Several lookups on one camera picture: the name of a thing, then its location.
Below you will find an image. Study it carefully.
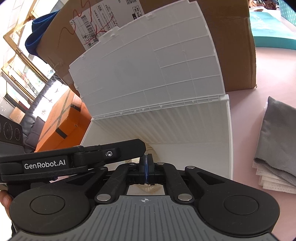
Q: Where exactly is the white tissue stack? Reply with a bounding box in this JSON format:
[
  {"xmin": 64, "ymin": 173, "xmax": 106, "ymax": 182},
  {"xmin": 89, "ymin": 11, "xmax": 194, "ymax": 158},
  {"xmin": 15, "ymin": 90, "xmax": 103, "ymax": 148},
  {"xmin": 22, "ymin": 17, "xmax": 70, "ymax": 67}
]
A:
[{"xmin": 252, "ymin": 161, "xmax": 296, "ymax": 194}]

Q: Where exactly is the grey cloth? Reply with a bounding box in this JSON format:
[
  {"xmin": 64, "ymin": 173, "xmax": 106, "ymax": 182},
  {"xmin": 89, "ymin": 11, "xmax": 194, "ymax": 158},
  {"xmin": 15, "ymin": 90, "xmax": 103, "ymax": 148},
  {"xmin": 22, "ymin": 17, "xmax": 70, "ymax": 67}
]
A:
[{"xmin": 254, "ymin": 96, "xmax": 295, "ymax": 185}]

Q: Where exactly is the shiny gold egg-shaped object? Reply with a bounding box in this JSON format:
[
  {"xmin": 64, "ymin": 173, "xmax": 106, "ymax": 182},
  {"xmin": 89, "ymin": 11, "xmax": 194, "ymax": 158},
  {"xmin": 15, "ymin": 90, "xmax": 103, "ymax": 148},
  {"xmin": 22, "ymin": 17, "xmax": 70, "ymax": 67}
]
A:
[{"xmin": 127, "ymin": 144, "xmax": 165, "ymax": 196}]

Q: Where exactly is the person's left hand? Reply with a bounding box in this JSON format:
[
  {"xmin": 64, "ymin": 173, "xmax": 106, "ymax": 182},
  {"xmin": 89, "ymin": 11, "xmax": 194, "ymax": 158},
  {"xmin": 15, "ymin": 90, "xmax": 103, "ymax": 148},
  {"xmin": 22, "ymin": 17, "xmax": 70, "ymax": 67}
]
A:
[{"xmin": 0, "ymin": 190, "xmax": 13, "ymax": 218}]

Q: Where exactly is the dark leather sofa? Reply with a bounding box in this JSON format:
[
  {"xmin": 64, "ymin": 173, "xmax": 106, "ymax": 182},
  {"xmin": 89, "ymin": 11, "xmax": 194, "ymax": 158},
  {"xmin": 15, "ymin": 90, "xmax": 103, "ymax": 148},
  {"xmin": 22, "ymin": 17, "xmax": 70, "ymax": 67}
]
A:
[{"xmin": 20, "ymin": 73, "xmax": 63, "ymax": 153}]

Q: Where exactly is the orange cardboard box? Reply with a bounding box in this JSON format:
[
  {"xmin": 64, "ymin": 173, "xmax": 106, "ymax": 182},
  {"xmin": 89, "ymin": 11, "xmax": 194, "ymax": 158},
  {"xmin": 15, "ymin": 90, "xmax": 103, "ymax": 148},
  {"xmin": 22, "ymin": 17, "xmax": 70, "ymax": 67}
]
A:
[{"xmin": 36, "ymin": 89, "xmax": 91, "ymax": 152}]

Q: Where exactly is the blue cloth behind box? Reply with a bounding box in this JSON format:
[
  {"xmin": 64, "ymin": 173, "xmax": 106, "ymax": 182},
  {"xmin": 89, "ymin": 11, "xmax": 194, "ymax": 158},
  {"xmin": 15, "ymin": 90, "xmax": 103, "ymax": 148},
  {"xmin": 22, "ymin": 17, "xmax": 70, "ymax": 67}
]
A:
[{"xmin": 25, "ymin": 11, "xmax": 59, "ymax": 57}]

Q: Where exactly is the brown cardboard box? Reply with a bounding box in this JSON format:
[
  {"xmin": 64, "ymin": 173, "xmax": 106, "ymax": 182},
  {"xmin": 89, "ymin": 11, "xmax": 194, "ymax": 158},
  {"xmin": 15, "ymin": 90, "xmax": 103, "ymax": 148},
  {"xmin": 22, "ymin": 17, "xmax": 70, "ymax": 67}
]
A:
[{"xmin": 37, "ymin": 1, "xmax": 256, "ymax": 91}]

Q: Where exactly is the white plastic storage box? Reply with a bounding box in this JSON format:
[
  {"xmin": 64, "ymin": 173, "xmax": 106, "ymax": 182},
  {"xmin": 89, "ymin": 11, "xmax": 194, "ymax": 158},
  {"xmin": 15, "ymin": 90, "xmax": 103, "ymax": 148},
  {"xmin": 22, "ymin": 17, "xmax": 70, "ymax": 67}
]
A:
[{"xmin": 69, "ymin": 1, "xmax": 233, "ymax": 179}]

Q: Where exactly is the flat teal box lid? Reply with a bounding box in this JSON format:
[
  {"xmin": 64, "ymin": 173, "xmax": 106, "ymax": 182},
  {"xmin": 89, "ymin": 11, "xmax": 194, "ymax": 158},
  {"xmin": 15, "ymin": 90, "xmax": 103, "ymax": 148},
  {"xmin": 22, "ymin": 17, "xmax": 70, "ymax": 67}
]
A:
[{"xmin": 249, "ymin": 11, "xmax": 295, "ymax": 50}]

